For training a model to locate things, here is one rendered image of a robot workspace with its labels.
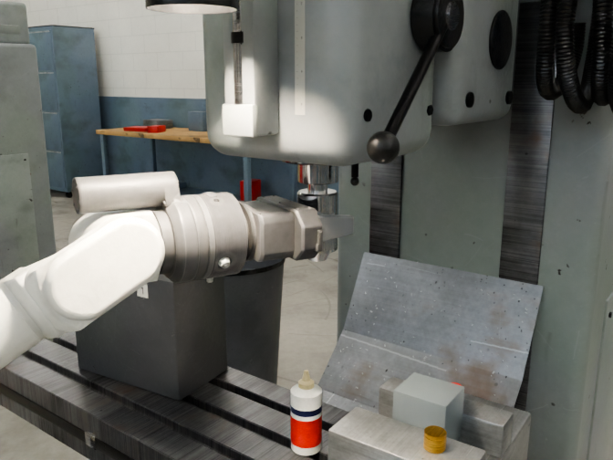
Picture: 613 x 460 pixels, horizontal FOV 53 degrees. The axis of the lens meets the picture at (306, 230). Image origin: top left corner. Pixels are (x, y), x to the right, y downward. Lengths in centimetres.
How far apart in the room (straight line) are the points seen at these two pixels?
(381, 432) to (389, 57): 38
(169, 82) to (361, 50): 676
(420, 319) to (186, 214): 56
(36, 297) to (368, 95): 34
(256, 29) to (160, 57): 684
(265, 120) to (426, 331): 56
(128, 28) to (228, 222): 728
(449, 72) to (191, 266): 36
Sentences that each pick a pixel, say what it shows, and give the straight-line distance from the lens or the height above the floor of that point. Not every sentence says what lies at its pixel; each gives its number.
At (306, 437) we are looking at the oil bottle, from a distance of 82.
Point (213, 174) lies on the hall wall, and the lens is 688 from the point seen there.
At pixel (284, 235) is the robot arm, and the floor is 124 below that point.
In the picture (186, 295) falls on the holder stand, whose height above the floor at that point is 109.
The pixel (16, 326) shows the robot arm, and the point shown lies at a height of 119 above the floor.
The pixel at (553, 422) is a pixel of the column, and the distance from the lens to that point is 109.
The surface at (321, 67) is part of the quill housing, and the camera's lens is 58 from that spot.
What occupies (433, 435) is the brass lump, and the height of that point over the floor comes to 106.
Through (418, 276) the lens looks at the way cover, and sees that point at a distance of 107.
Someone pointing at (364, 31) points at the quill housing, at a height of 143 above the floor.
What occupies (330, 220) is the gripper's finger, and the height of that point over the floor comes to 124.
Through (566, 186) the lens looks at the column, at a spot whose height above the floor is 124.
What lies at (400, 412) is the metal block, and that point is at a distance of 69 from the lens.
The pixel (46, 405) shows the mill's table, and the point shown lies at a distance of 107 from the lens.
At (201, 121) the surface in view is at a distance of 647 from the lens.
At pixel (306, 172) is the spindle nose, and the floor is 129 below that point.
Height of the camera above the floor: 139
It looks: 14 degrees down
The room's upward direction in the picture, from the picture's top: straight up
